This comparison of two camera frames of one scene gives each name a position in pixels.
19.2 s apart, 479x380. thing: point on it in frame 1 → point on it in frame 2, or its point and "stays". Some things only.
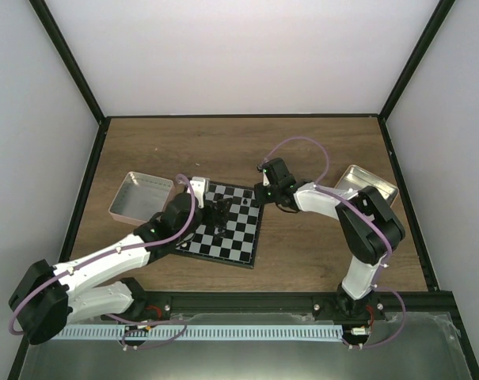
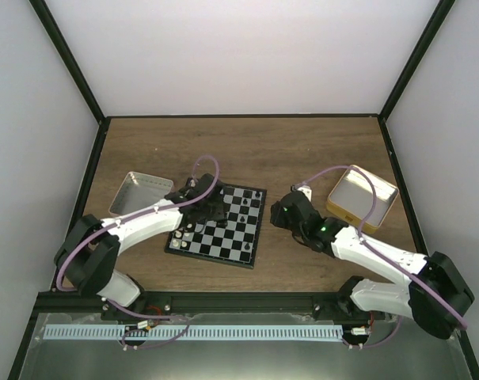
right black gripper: (261, 198) → (278, 217)
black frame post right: (438, 17) stays
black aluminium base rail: (417, 305) stays
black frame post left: (57, 38) stays
